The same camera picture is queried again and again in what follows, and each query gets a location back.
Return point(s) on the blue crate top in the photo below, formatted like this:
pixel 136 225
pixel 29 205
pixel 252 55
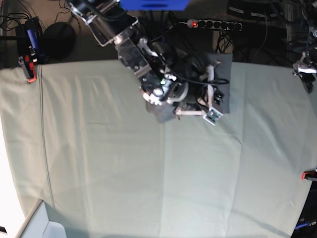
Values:
pixel 154 4

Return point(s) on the black power strip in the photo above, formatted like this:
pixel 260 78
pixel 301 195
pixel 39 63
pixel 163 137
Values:
pixel 215 25

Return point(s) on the red clamp right edge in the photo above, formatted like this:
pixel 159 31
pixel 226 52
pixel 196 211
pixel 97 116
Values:
pixel 310 175

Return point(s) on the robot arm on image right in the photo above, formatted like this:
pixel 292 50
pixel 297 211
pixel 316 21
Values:
pixel 301 26

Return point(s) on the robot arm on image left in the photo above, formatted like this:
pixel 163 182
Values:
pixel 173 82

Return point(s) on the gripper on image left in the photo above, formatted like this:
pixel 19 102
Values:
pixel 201 91

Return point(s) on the grey t-shirt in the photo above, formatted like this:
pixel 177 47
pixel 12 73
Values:
pixel 164 111

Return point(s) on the green table cloth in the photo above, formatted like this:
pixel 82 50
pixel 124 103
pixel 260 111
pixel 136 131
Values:
pixel 80 139

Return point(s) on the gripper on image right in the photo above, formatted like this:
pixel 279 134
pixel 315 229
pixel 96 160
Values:
pixel 305 69

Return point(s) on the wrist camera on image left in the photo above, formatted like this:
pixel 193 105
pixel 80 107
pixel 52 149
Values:
pixel 212 116

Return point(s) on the red clamp top left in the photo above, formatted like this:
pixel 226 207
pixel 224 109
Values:
pixel 28 67

